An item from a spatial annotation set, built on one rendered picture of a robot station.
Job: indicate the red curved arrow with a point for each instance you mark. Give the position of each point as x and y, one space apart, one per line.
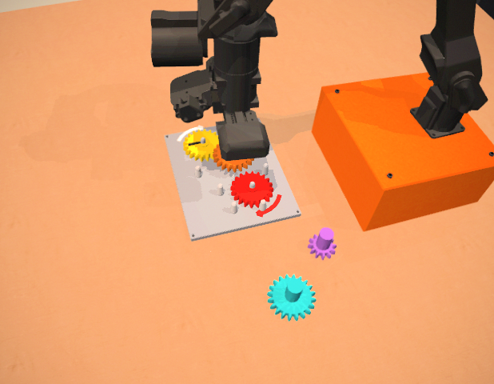
260 213

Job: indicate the red gear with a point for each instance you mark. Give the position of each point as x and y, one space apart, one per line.
241 190

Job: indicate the white curved arrow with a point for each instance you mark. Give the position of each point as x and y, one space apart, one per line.
189 130

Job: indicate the yellow gear with black stripe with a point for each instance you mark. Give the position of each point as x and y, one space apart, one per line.
193 147

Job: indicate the cyan gear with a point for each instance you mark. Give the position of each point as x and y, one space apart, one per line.
291 296

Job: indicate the purple gear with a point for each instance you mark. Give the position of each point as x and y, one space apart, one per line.
323 244

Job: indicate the orange gear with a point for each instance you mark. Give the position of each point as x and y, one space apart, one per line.
236 164

